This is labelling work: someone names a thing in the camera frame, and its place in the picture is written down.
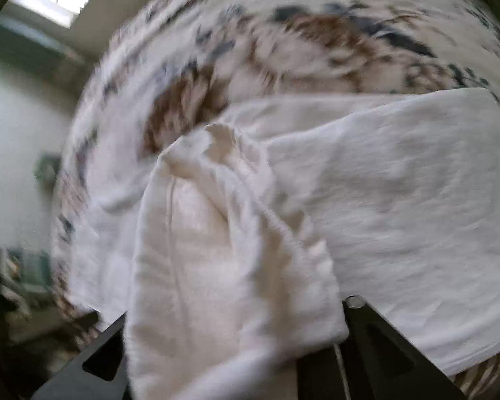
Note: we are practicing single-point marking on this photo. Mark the white pants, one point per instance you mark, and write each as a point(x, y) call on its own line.
point(230, 254)

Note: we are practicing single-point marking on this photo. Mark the teal storage rack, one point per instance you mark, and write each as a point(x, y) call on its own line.
point(28, 274)

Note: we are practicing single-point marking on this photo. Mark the floral bed blanket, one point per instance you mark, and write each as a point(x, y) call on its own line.
point(180, 64)

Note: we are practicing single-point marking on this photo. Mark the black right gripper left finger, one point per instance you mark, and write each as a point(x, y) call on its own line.
point(99, 372)

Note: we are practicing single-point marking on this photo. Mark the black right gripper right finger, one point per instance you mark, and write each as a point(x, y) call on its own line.
point(375, 362)

